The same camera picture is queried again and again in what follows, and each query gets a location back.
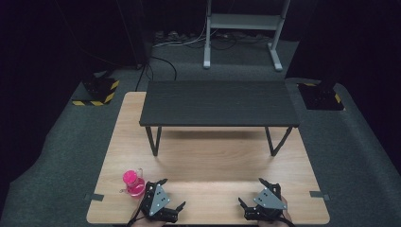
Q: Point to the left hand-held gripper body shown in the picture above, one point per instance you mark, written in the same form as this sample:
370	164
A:
156	198

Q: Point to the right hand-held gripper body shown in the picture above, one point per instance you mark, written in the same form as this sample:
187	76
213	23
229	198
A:
268	201

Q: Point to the glass flask with pink liquid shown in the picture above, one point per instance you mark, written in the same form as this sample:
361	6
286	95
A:
134	186

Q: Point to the person's right hand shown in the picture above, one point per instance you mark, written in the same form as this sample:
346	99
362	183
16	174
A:
286	217

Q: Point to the person's left hand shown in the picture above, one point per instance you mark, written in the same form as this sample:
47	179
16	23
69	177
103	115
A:
146	223

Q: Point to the grey tape strip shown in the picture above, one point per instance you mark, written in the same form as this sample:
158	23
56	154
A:
319	195
94	197

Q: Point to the black shelf with metal legs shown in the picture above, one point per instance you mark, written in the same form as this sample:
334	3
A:
217	102

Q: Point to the black yellow-striped stand base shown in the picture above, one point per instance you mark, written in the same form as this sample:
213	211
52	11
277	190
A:
321	96
99	90

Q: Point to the grey metal stand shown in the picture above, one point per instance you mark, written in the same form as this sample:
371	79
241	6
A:
244	22

